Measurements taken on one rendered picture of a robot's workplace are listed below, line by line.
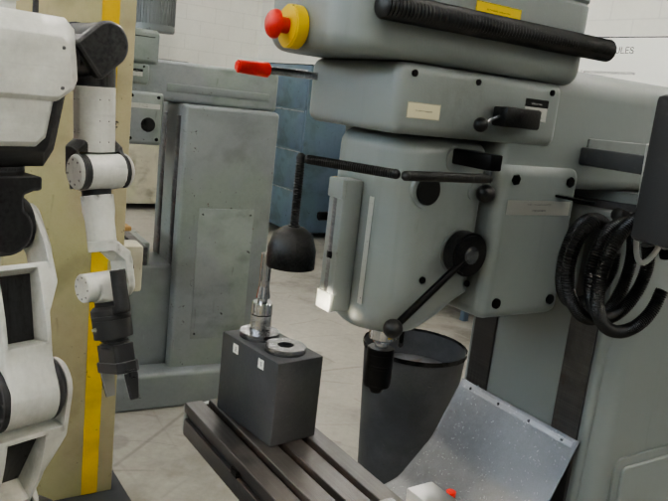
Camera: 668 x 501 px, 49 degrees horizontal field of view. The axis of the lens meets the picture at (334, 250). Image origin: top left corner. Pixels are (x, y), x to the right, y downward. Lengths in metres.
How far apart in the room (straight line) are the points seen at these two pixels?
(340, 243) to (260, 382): 0.54
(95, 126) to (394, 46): 0.87
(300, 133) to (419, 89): 7.44
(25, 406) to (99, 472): 1.60
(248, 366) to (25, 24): 0.81
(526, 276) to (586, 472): 0.42
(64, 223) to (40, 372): 1.24
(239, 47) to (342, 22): 9.99
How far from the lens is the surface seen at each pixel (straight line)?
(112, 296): 1.72
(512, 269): 1.24
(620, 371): 1.44
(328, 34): 1.01
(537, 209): 1.25
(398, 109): 1.03
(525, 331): 1.52
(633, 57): 6.15
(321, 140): 8.54
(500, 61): 1.13
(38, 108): 1.56
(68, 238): 2.79
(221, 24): 10.87
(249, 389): 1.62
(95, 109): 1.69
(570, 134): 1.29
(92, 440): 3.09
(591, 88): 1.33
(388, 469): 3.37
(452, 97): 1.09
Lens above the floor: 1.67
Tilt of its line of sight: 12 degrees down
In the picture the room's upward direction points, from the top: 6 degrees clockwise
